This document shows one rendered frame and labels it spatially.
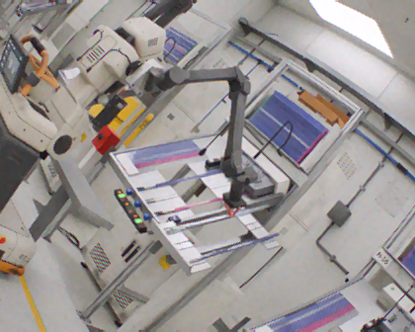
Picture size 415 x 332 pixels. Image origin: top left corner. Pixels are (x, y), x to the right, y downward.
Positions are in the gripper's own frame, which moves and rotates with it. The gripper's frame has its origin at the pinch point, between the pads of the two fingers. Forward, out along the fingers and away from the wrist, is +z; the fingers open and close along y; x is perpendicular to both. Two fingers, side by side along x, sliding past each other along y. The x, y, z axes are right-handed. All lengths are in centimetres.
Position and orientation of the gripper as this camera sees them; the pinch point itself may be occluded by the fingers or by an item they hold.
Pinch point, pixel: (230, 214)
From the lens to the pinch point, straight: 242.6
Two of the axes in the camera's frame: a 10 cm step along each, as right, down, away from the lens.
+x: -8.5, 1.7, -4.9
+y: -5.1, -5.2, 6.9
